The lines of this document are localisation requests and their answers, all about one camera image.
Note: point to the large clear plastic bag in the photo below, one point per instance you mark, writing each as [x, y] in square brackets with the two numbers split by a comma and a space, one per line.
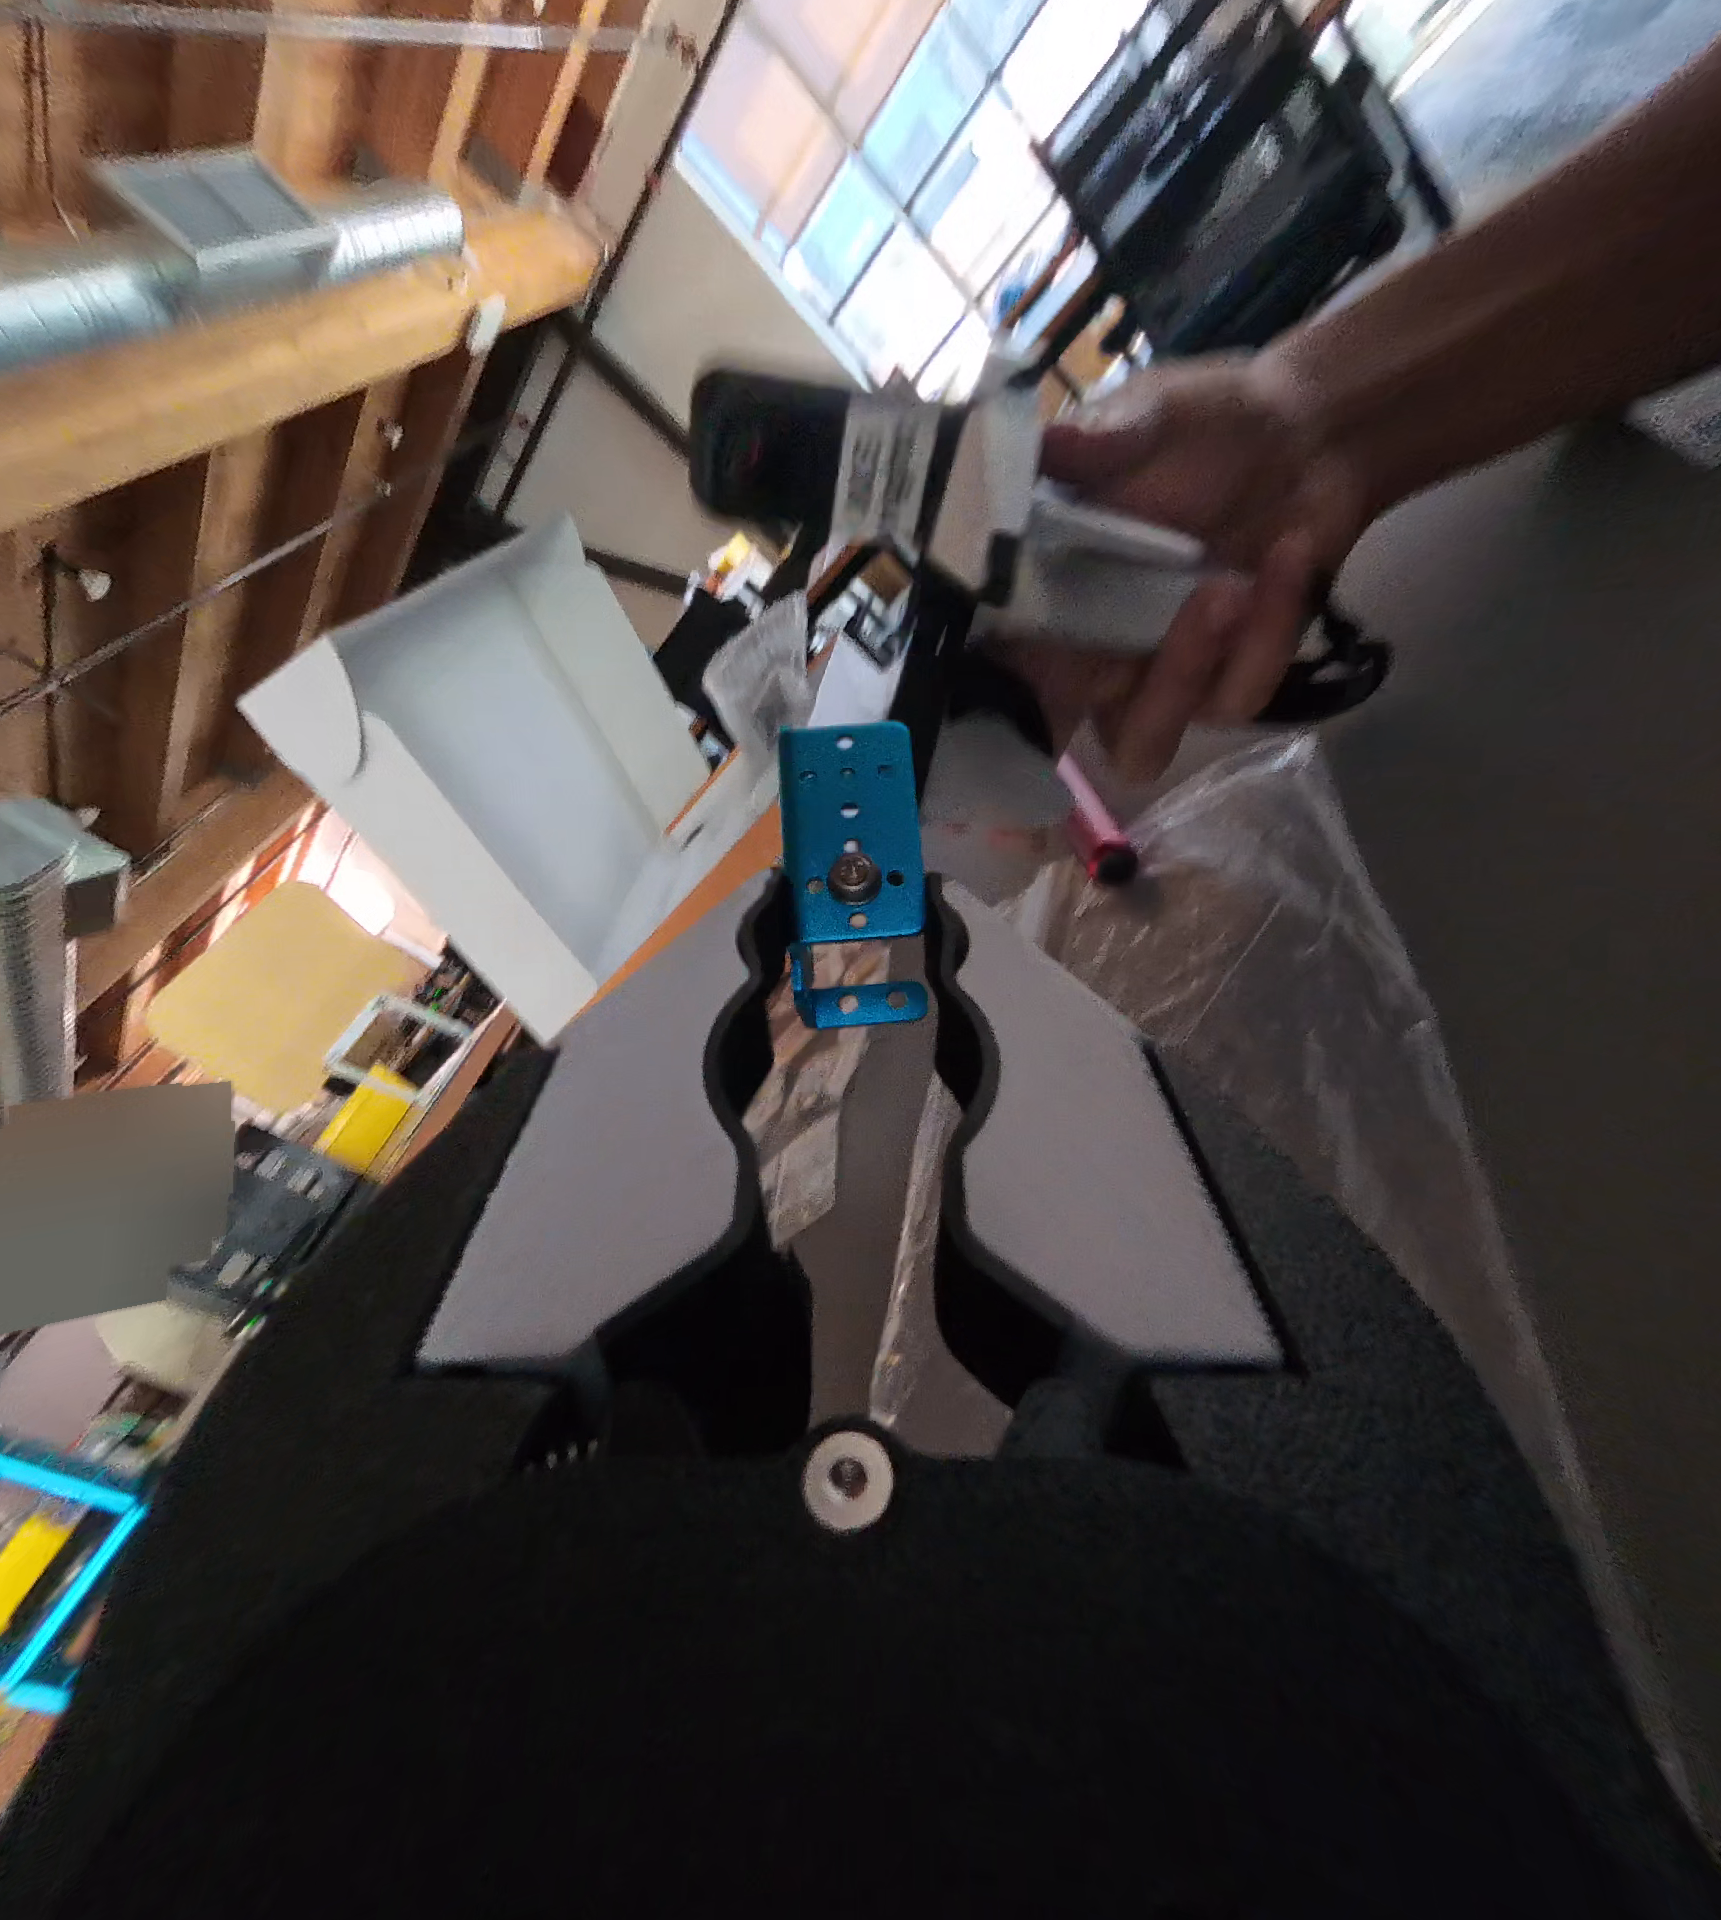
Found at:
[1251, 976]

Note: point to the pale yellow rounded panel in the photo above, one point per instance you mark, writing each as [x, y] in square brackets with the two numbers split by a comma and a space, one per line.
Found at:
[276, 990]

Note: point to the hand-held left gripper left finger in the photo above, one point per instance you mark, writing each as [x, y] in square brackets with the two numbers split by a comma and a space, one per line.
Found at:
[592, 1200]

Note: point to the large paned window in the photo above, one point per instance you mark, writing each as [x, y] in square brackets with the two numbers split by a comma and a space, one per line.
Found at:
[877, 149]

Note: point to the orange cardboard box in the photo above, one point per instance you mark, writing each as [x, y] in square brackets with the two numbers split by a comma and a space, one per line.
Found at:
[712, 884]

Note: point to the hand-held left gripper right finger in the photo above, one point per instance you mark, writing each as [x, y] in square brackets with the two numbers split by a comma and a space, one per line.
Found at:
[1115, 1200]

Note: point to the red electric screwdriver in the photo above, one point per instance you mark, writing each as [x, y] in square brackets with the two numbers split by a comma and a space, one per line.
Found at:
[1096, 832]

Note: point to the black storage rack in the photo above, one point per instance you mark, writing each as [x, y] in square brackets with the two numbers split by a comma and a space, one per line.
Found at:
[1220, 180]

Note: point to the open white cardboard box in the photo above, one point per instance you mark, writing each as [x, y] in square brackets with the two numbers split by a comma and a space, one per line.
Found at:
[501, 779]

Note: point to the yellow box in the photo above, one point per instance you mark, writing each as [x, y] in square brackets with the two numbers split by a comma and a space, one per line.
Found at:
[368, 1117]

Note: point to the person's right hand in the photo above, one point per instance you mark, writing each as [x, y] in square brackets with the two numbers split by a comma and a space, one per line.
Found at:
[1251, 480]

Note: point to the blue metal frame machine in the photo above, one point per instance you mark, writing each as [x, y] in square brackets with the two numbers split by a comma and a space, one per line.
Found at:
[51, 1461]

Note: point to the blue perforated metal bracket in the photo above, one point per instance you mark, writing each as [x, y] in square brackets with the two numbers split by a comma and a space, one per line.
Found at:
[814, 793]

